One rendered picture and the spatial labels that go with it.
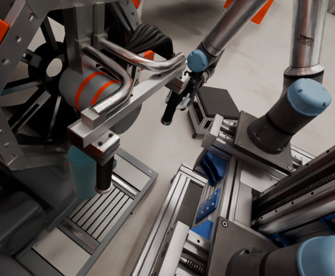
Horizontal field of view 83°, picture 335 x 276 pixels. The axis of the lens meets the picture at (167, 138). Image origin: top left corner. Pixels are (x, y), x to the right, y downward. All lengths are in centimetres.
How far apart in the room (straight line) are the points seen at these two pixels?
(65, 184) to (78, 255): 35
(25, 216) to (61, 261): 36
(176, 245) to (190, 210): 70
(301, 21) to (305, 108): 27
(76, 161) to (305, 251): 54
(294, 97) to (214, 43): 29
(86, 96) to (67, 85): 7
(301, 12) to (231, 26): 21
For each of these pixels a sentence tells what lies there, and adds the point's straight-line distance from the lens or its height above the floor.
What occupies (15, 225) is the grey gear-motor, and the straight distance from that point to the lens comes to 93.
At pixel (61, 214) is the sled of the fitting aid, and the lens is 115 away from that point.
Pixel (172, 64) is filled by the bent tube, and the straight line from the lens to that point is 53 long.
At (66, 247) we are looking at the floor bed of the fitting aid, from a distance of 120.
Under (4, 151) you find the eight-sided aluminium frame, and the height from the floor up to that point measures 81.
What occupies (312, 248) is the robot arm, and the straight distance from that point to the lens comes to 37.
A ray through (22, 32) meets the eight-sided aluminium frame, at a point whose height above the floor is 105.
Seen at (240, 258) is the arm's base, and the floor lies 85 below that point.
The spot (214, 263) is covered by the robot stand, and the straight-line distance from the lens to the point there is 49.
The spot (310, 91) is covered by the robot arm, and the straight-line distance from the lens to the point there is 70.
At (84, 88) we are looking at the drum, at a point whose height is 90.
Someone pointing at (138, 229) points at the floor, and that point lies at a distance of 130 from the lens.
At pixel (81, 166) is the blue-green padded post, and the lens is 60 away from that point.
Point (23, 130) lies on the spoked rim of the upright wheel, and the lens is 80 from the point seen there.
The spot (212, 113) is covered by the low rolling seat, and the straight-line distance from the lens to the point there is 160.
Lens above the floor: 125
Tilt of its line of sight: 47 degrees down
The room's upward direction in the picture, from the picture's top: 24 degrees clockwise
